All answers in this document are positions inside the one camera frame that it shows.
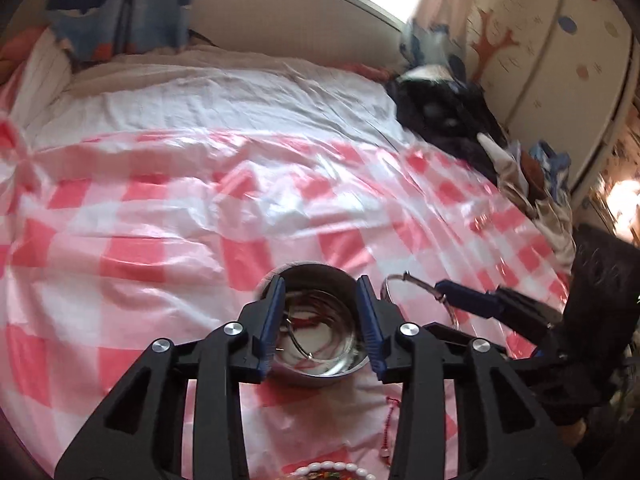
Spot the cream wardrobe with stickers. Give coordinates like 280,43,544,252
465,0,640,196

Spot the thin silver bangle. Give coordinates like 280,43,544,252
279,309,322,362
381,271,461,331

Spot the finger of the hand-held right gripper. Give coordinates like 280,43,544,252
435,280,563,343
426,323,509,360

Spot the pink pillow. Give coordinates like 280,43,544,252
0,25,48,86

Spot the dark clothes heap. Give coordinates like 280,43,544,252
387,62,511,186

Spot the red string bracelet with charm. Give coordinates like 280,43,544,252
381,394,402,470

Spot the round metal bowl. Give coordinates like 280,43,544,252
257,261,373,388

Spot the beige cloth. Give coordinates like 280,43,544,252
477,132,576,271

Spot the pink and blue curtain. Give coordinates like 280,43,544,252
400,0,481,78

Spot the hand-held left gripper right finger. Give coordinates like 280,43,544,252
356,275,583,480

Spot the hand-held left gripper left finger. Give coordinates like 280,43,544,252
54,276,287,480

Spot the white striped pillow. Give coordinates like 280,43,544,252
10,30,76,126

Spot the white bedsheet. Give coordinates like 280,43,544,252
30,45,416,151

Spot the red cord bracelet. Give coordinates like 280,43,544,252
292,310,351,328

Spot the whale print curtain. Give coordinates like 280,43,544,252
47,0,198,63

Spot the pink checkered plastic sheet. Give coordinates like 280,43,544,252
0,125,576,480

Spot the blue cloth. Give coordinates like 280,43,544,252
530,142,572,196

